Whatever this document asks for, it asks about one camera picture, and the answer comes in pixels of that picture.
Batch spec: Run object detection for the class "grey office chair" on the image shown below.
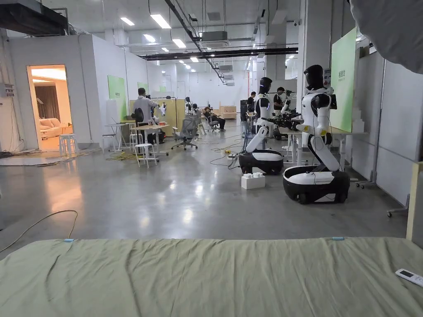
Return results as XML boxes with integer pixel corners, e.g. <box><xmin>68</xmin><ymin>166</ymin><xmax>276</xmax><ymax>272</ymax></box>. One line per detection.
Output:
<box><xmin>171</xmin><ymin>118</ymin><xmax>198</xmax><ymax>151</ymax></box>

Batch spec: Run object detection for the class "white plastic block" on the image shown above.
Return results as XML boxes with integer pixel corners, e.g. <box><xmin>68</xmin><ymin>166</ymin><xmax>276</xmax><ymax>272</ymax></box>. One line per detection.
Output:
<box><xmin>241</xmin><ymin>172</ymin><xmax>266</xmax><ymax>190</ymax></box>

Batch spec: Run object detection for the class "wooden crate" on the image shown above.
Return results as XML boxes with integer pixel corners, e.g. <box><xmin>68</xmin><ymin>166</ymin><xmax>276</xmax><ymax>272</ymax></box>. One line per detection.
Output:
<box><xmin>219</xmin><ymin>103</ymin><xmax>238</xmax><ymax>120</ymax></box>

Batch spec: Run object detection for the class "white and black wheeled robot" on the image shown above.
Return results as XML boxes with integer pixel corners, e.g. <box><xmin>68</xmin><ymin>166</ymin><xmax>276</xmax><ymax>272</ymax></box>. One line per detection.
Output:
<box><xmin>238</xmin><ymin>77</ymin><xmax>285</xmax><ymax>175</ymax></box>
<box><xmin>282</xmin><ymin>64</ymin><xmax>351</xmax><ymax>204</ymax></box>

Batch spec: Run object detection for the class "white round stool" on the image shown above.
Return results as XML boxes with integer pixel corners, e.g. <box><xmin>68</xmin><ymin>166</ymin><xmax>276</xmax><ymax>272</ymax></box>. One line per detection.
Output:
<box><xmin>59</xmin><ymin>133</ymin><xmax>78</xmax><ymax>158</ymax></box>
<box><xmin>134</xmin><ymin>143</ymin><xmax>158</xmax><ymax>168</ymax></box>

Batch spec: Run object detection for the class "wooden desk with white legs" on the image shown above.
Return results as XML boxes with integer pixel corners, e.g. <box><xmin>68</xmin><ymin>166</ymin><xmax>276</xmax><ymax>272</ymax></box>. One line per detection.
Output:
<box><xmin>279</xmin><ymin>125</ymin><xmax>369</xmax><ymax>167</ymax></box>
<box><xmin>129</xmin><ymin>123</ymin><xmax>171</xmax><ymax>157</ymax></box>

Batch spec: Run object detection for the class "white table with laptop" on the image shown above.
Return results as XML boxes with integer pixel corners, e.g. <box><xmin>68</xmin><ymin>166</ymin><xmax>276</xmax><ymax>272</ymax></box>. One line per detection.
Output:
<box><xmin>105</xmin><ymin>117</ymin><xmax>130</xmax><ymax>152</ymax></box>

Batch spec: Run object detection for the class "white square stool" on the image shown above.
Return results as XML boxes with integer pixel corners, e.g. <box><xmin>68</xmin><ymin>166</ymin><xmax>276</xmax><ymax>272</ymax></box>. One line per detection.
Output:
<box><xmin>101</xmin><ymin>133</ymin><xmax>115</xmax><ymax>154</ymax></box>

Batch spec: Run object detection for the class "bed with pale green sheet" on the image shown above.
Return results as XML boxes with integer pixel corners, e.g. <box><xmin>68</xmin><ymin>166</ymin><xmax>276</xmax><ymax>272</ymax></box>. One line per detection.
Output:
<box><xmin>0</xmin><ymin>236</ymin><xmax>423</xmax><ymax>317</ymax></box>

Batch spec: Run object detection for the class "beige sofa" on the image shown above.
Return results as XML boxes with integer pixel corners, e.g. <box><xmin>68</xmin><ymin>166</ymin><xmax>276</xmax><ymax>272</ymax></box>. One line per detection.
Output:
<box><xmin>39</xmin><ymin>118</ymin><xmax>70</xmax><ymax>141</ymax></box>

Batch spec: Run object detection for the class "grey cloth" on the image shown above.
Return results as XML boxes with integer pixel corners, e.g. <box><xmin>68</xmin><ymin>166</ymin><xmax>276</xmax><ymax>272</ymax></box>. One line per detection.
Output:
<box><xmin>349</xmin><ymin>0</ymin><xmax>423</xmax><ymax>75</ymax></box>

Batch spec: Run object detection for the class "white remote control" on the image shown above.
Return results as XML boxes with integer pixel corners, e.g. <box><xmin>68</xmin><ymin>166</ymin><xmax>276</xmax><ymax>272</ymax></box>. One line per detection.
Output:
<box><xmin>395</xmin><ymin>268</ymin><xmax>423</xmax><ymax>287</ymax></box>

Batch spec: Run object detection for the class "yellow cable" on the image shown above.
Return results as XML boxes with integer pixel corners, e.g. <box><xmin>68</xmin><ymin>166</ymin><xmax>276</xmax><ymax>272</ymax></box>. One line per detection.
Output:
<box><xmin>0</xmin><ymin>210</ymin><xmax>78</xmax><ymax>253</ymax></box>

